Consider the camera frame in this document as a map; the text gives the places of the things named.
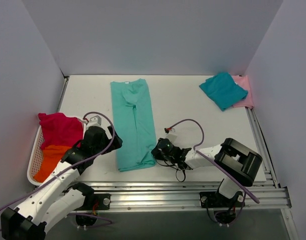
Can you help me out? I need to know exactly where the mint green t shirt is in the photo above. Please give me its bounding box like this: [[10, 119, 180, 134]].
[[110, 79, 157, 172]]

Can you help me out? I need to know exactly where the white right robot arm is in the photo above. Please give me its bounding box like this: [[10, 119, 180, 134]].
[[151, 138, 263, 207]]

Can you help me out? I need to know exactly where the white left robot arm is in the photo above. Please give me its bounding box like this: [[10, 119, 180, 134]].
[[0, 125, 123, 240]]

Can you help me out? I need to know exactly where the crimson red t shirt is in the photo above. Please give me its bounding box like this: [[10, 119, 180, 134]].
[[37, 112, 84, 150]]

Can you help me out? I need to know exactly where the orange t shirt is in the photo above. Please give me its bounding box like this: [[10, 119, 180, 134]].
[[33, 145, 71, 183]]

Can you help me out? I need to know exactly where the white plastic laundry basket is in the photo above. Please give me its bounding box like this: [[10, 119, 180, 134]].
[[26, 115, 87, 186]]

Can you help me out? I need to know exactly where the folded teal t shirt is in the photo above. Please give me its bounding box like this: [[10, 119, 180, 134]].
[[199, 72, 249, 112]]

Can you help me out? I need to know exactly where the folded pink t shirt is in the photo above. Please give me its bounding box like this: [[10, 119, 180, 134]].
[[231, 75, 255, 109]]

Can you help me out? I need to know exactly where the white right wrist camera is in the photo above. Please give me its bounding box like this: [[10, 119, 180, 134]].
[[164, 127, 178, 143]]

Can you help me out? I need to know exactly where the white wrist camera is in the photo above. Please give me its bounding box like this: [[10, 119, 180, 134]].
[[86, 115, 102, 129], [164, 127, 178, 143]]

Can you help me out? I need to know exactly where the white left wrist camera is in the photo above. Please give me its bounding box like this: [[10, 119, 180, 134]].
[[86, 115, 102, 129]]

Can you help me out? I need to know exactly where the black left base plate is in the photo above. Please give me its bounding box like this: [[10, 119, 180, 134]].
[[75, 193, 111, 212]]

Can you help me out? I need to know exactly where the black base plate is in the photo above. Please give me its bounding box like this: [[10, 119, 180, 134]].
[[75, 193, 111, 212], [199, 191, 245, 209]]

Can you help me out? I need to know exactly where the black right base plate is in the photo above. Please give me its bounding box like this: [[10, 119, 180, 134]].
[[199, 191, 245, 209]]

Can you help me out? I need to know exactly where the aluminium rail frame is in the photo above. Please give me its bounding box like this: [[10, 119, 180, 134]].
[[59, 75, 298, 240]]

